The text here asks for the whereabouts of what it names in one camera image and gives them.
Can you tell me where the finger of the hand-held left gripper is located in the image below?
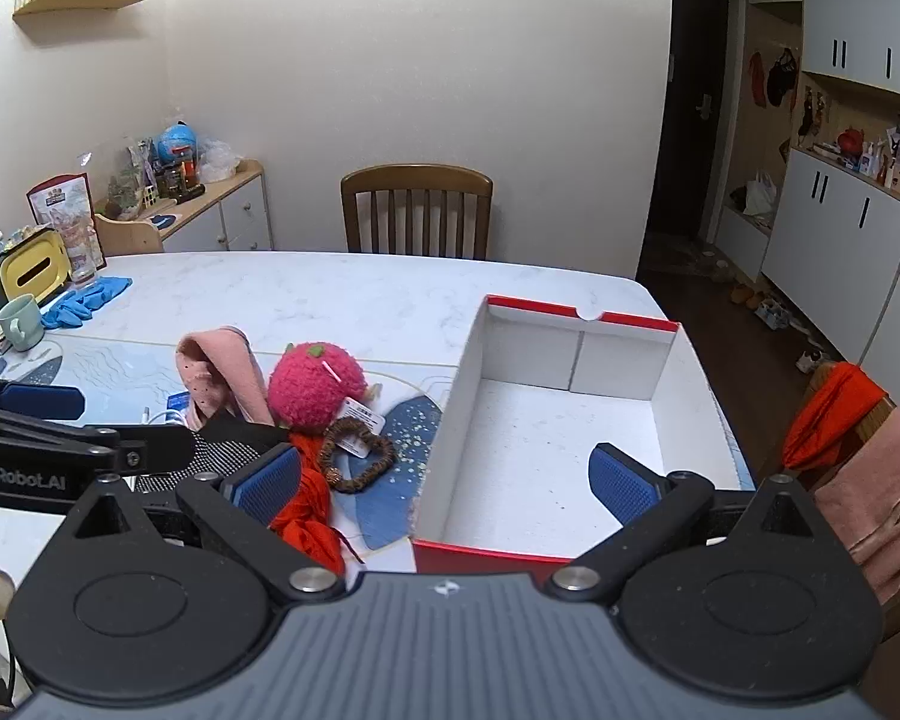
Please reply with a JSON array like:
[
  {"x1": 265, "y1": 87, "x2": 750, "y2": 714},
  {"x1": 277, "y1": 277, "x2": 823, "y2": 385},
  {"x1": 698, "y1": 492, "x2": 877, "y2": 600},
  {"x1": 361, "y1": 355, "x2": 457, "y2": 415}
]
[
  {"x1": 0, "y1": 379, "x2": 87, "y2": 428},
  {"x1": 0, "y1": 420, "x2": 196, "y2": 477}
]

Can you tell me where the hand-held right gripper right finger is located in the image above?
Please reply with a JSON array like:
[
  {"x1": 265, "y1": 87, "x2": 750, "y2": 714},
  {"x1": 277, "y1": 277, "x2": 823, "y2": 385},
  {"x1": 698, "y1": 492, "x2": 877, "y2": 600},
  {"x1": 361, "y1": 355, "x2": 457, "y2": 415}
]
[{"x1": 546, "y1": 444, "x2": 824, "y2": 602}]

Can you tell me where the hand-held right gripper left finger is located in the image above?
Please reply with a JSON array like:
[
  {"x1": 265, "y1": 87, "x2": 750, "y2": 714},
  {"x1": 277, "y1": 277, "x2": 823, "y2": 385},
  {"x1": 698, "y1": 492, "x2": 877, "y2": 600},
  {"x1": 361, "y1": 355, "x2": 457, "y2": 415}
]
[{"x1": 66, "y1": 444, "x2": 344, "y2": 602}]

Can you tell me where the black dotted cloth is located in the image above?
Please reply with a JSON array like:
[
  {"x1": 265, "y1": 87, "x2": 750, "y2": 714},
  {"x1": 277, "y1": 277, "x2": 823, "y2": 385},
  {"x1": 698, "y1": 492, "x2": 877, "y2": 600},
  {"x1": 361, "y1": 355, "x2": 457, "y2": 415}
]
[{"x1": 139, "y1": 416, "x2": 293, "y2": 496}]

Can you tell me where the red scarf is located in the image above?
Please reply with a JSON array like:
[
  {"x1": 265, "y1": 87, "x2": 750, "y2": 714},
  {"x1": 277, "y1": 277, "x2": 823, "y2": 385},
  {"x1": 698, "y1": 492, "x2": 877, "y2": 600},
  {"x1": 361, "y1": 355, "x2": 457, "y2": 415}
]
[{"x1": 270, "y1": 431, "x2": 350, "y2": 575}]

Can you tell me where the red and white shoe box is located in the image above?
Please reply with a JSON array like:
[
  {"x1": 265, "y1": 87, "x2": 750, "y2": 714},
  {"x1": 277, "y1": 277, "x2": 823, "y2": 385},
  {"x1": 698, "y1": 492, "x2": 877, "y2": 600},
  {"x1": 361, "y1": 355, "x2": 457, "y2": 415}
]
[{"x1": 411, "y1": 294, "x2": 682, "y2": 578}]

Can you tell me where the pink plush toy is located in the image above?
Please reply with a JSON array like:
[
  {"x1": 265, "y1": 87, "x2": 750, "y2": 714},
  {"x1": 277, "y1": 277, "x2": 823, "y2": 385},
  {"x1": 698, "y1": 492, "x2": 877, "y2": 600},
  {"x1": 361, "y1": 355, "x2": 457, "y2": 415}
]
[{"x1": 268, "y1": 341, "x2": 387, "y2": 458}]

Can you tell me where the pink fleece hat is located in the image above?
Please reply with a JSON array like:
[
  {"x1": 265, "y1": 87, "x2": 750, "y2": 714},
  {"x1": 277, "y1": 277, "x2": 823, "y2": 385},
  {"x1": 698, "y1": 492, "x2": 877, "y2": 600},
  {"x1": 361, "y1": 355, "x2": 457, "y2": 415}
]
[{"x1": 176, "y1": 326, "x2": 275, "y2": 428}]

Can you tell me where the green mug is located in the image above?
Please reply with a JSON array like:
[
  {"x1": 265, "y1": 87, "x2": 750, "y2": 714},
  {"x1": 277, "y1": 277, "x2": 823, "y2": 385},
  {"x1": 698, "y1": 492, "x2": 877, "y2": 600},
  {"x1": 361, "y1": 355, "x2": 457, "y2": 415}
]
[{"x1": 0, "y1": 294, "x2": 46, "y2": 352}]

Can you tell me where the printed table mat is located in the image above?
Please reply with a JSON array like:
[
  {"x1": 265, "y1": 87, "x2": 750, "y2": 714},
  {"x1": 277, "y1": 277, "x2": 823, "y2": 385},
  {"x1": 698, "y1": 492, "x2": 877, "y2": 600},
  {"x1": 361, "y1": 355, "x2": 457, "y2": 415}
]
[{"x1": 0, "y1": 330, "x2": 466, "y2": 552}]

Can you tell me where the blue cloth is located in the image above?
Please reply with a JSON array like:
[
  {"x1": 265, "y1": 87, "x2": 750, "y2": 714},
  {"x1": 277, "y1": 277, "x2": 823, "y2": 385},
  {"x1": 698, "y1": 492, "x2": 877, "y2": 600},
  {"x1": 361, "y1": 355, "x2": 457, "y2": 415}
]
[{"x1": 40, "y1": 276, "x2": 134, "y2": 329}]

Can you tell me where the yellow tissue box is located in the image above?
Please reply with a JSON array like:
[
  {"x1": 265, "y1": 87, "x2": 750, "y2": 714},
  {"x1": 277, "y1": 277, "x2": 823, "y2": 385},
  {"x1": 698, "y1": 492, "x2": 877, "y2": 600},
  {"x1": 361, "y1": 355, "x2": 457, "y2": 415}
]
[{"x1": 0, "y1": 229, "x2": 72, "y2": 312}]

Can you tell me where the red snack bag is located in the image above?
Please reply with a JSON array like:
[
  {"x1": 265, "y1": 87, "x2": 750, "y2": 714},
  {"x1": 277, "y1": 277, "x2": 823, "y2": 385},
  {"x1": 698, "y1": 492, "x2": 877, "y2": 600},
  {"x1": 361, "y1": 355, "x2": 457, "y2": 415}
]
[{"x1": 26, "y1": 172, "x2": 107, "y2": 271}]

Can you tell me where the light wooden chair back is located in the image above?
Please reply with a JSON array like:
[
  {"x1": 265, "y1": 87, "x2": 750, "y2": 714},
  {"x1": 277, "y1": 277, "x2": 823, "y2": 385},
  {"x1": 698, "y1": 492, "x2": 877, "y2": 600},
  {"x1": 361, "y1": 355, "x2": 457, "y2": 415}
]
[{"x1": 94, "y1": 214, "x2": 166, "y2": 256}]

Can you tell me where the orange scarf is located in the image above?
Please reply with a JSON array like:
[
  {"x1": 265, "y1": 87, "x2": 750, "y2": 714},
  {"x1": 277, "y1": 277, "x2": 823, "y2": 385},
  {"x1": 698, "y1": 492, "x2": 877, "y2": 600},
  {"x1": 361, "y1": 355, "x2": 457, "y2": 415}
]
[{"x1": 782, "y1": 361, "x2": 890, "y2": 473}]

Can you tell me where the miniature plant display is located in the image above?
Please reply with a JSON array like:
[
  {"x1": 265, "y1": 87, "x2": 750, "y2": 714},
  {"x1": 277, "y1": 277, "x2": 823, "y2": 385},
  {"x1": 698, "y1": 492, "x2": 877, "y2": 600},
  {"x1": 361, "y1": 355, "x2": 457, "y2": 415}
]
[{"x1": 94, "y1": 136, "x2": 158, "y2": 222}]

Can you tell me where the patterned doormat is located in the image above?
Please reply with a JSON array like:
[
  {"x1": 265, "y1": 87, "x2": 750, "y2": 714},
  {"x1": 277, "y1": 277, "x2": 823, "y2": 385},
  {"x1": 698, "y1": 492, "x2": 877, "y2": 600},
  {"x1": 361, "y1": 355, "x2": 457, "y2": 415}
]
[{"x1": 645, "y1": 240, "x2": 728, "y2": 278}]

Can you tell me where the white and wood sideboard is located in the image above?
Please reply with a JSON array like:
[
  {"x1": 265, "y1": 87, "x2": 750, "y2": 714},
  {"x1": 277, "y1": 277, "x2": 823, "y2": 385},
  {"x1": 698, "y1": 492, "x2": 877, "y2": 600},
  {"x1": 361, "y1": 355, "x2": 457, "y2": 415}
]
[{"x1": 94, "y1": 159, "x2": 275, "y2": 254}]

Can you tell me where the dark glass jar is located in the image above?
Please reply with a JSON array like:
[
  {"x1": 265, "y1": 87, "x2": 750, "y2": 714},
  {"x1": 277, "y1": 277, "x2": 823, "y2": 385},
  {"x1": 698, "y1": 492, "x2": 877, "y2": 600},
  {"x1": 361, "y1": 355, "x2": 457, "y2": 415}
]
[{"x1": 154, "y1": 161, "x2": 188, "y2": 200}]

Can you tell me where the wooden chair with scarves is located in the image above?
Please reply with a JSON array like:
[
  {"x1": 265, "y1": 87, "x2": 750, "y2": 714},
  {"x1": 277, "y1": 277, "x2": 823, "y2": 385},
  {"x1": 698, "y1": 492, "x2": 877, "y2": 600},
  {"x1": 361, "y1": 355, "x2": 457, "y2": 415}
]
[{"x1": 757, "y1": 382, "x2": 900, "y2": 642}]

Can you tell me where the pink fringed scarf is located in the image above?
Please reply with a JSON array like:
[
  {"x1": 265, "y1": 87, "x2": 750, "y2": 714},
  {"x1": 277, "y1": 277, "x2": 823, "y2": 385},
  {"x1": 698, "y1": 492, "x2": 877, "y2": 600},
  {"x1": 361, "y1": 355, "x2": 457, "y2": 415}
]
[{"x1": 814, "y1": 409, "x2": 900, "y2": 605}]

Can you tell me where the white entry bench cabinet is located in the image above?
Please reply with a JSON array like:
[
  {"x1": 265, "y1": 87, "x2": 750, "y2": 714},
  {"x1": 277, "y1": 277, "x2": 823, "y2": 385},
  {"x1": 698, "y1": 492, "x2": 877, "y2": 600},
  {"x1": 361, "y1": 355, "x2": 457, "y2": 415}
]
[{"x1": 716, "y1": 202, "x2": 773, "y2": 282}]

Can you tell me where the blue round toy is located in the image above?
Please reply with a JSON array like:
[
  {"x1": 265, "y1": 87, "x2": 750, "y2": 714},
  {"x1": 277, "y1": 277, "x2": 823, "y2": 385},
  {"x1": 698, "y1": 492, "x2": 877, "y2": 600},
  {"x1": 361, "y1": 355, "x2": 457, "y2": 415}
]
[{"x1": 157, "y1": 122, "x2": 200, "y2": 166}]

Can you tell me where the clear plastic bag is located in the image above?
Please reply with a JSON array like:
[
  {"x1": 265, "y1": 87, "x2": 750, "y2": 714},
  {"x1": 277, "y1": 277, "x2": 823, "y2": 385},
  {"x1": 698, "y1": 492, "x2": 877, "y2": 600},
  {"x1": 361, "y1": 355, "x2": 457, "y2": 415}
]
[{"x1": 195, "y1": 139, "x2": 242, "y2": 182}]

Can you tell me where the white base cabinet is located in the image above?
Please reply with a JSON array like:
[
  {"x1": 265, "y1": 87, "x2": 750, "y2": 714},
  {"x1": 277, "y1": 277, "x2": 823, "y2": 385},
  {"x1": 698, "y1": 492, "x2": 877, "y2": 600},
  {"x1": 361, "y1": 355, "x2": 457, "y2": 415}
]
[{"x1": 761, "y1": 146, "x2": 900, "y2": 365}]

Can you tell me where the white tote bag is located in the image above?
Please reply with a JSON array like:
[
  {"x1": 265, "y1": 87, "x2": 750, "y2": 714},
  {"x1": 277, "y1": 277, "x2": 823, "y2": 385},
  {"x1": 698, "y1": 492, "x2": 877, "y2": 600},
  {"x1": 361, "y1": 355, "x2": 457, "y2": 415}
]
[{"x1": 742, "y1": 171, "x2": 779, "y2": 217}]

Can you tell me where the dark entrance door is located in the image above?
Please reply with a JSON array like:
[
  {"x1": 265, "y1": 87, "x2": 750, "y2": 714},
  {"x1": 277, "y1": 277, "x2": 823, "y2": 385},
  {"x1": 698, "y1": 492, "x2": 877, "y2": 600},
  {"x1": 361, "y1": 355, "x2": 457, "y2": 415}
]
[{"x1": 637, "y1": 0, "x2": 740, "y2": 278}]

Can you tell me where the brown wooden dining chair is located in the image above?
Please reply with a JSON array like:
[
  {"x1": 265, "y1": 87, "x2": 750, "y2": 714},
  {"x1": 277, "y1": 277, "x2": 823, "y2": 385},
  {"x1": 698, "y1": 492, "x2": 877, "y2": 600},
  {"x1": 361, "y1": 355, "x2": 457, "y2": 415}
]
[{"x1": 340, "y1": 163, "x2": 494, "y2": 261}]

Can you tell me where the black hanging bag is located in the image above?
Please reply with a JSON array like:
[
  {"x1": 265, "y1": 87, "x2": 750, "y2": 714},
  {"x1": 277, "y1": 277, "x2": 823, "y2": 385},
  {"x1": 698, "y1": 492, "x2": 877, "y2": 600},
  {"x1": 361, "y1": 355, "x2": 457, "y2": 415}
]
[{"x1": 766, "y1": 49, "x2": 802, "y2": 107}]

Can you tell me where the wooden wall shelf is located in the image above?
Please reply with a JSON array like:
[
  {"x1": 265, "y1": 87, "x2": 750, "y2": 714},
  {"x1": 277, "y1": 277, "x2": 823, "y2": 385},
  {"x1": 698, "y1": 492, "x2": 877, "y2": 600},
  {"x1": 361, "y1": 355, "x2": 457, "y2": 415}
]
[{"x1": 13, "y1": 0, "x2": 149, "y2": 20}]

